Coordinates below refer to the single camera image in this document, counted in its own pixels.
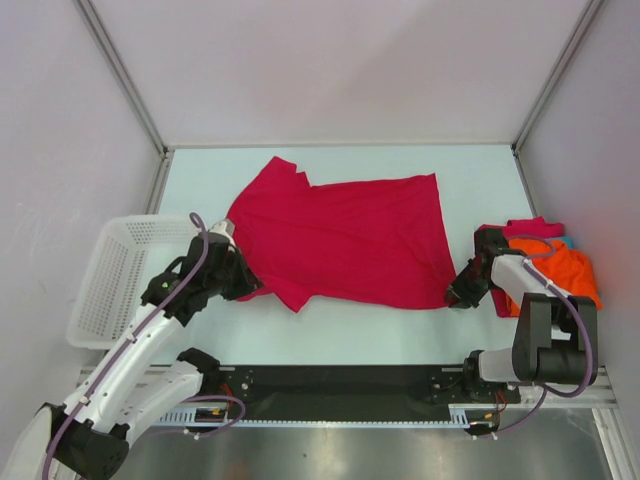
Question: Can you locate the crimson red t shirt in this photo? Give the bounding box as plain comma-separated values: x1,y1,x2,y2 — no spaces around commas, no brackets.
227,157,456,312

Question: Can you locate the white perforated plastic basket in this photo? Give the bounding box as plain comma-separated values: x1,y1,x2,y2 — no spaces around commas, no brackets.
66,215,199,350

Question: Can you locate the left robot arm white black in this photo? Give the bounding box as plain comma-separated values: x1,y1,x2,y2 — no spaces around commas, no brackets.
36,213,260,479

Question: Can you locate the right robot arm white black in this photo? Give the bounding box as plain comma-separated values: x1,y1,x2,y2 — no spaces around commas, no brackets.
445,228,598,401

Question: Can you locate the folded magenta t shirt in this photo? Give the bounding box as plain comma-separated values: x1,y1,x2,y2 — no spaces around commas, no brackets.
483,216,565,318

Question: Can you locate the folded orange t shirt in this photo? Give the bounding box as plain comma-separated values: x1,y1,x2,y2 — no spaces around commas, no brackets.
509,238,603,310

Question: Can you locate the folded teal t shirt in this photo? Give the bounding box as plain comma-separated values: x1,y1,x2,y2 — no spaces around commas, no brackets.
558,236,575,249

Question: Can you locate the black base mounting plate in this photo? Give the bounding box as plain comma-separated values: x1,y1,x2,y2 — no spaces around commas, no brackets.
201,365,521,423

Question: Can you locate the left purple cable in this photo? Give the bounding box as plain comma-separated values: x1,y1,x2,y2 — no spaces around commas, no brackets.
40,212,246,480

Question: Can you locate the white slotted cable duct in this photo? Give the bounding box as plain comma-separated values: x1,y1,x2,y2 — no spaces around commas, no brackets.
153,406,470,430

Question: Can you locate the aluminium extrusion rail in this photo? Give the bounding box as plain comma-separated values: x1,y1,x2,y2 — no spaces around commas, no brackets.
76,365,618,410

